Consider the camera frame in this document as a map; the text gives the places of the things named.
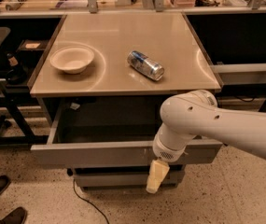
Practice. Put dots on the white paper bowl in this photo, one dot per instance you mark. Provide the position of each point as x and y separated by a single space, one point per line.
72 60

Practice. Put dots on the grey top drawer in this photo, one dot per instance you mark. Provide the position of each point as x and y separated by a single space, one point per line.
102 132

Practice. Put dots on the cream foam-padded gripper finger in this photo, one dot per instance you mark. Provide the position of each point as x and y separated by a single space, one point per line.
157 172

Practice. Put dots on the grey drawer cabinet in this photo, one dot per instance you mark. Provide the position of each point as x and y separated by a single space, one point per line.
164 37

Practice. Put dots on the grey bottom drawer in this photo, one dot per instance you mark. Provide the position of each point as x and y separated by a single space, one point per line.
111 179

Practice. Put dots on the dark shoe lower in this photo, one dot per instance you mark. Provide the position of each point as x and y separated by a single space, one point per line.
17 216

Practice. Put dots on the blue silver soda can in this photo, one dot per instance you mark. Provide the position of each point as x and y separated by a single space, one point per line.
144 65

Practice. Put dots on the dark bottle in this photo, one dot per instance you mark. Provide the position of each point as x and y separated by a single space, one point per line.
16 74

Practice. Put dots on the grey drawer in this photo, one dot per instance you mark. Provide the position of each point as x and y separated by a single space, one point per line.
102 132
111 179

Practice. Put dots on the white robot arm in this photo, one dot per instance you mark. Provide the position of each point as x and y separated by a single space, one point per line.
185 116

